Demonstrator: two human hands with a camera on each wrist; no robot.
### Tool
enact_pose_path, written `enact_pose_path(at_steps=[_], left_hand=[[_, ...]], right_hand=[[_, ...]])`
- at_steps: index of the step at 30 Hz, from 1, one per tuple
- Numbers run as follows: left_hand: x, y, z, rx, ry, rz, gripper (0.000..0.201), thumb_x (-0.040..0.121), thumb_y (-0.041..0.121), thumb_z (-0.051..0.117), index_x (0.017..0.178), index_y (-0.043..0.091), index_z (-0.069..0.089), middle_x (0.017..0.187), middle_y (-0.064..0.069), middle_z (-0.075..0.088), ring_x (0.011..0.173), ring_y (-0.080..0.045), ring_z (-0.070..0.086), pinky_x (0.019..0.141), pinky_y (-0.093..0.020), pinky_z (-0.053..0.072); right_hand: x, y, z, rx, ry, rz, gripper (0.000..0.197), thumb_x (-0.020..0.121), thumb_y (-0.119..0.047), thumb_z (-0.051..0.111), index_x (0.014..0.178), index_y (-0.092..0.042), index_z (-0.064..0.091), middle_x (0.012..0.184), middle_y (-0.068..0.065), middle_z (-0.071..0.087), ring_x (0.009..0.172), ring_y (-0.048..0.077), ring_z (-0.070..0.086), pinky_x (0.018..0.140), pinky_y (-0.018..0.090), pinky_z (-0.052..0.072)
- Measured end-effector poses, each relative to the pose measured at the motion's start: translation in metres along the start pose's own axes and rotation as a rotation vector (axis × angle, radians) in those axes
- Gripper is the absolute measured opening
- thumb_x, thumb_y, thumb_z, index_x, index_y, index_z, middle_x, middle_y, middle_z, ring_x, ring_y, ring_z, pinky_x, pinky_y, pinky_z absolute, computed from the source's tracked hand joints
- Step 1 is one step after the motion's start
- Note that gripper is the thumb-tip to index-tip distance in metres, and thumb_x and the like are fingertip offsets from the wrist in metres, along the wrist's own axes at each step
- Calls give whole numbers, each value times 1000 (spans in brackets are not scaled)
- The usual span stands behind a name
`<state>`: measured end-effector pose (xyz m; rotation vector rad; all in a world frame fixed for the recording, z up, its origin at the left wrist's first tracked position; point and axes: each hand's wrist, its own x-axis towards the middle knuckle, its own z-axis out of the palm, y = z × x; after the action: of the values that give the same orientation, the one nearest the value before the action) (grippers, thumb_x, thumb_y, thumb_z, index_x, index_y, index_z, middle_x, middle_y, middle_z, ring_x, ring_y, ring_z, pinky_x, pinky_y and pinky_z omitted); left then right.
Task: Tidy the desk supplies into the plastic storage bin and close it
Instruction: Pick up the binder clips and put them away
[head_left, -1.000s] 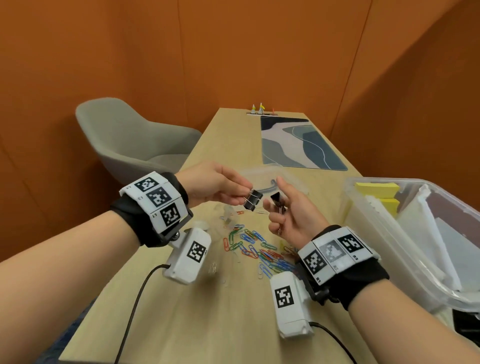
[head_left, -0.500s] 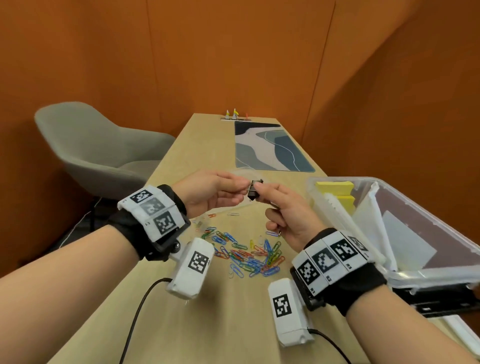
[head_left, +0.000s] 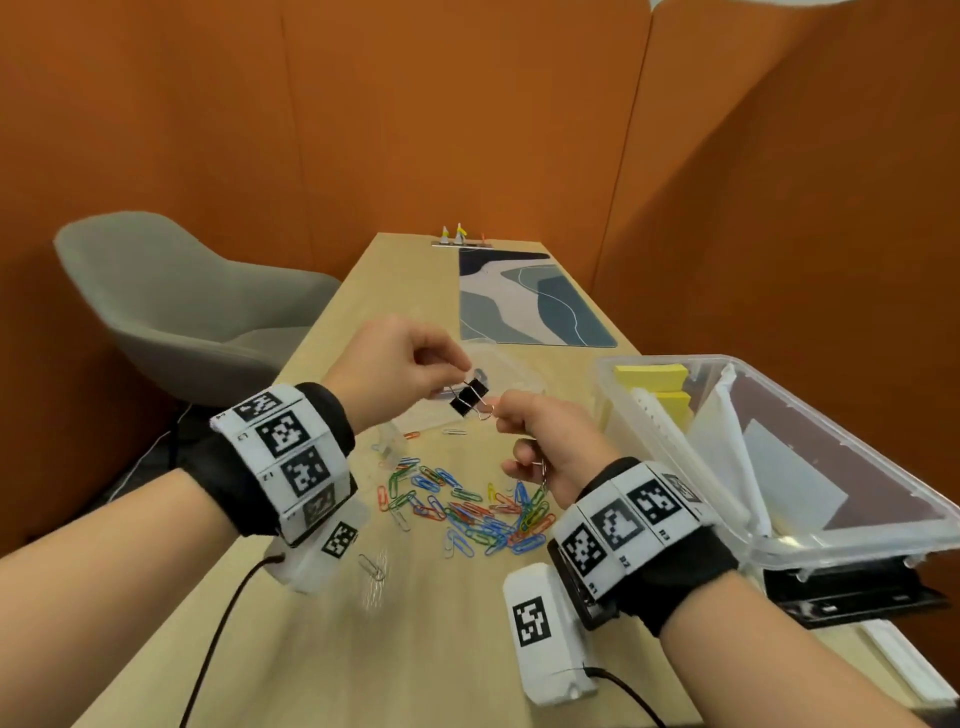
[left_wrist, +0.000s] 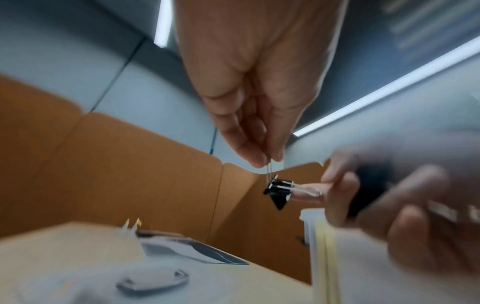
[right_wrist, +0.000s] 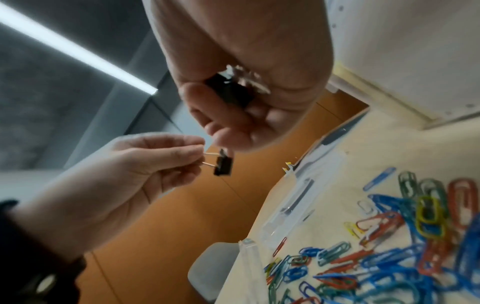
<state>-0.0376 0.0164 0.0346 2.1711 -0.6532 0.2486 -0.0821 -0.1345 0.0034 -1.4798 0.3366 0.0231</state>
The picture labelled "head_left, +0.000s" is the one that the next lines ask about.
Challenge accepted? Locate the person's left hand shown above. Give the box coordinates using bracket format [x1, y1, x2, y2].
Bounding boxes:
[322, 314, 474, 436]

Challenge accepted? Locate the person's right hand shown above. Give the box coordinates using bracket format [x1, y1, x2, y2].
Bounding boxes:
[494, 389, 621, 511]

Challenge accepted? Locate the small clear plastic case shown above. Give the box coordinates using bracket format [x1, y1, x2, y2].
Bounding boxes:
[371, 423, 410, 466]

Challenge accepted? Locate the stack of white perforated papers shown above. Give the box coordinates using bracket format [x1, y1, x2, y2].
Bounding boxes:
[629, 386, 751, 526]

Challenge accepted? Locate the yellow sticky note pad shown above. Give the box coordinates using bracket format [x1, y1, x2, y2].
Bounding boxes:
[613, 363, 691, 393]
[656, 389, 695, 435]

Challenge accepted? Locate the pile of coloured paper clips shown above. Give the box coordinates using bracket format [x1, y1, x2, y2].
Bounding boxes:
[356, 427, 560, 609]

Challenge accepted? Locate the clear plastic storage bin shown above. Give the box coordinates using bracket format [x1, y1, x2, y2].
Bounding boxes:
[592, 353, 960, 631]

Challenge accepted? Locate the person's right forearm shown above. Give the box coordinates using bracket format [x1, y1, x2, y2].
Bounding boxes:
[659, 573, 931, 728]

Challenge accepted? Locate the person's left forearm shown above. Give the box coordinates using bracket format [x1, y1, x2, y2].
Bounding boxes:
[0, 468, 241, 728]

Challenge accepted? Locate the patterned desk mat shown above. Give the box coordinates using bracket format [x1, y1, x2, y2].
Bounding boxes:
[457, 248, 620, 350]

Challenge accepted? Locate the clear plastic lid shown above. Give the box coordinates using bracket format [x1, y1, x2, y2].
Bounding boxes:
[416, 341, 545, 436]

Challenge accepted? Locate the black wristband with marker tags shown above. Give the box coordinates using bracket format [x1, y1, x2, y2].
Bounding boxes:
[547, 457, 740, 639]
[176, 382, 358, 549]

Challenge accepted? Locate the grey armchair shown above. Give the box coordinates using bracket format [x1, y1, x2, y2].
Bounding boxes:
[53, 211, 343, 410]

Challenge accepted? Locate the white card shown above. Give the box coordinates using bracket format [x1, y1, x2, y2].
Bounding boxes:
[738, 418, 849, 538]

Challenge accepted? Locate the white flat strip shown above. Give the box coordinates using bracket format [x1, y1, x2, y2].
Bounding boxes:
[858, 618, 960, 706]

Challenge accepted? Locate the white wrist camera unit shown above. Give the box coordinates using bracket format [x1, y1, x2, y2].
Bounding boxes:
[502, 562, 601, 708]
[262, 502, 373, 598]

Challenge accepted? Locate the black camera cable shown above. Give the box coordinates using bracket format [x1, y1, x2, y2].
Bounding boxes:
[584, 665, 669, 728]
[178, 553, 286, 728]

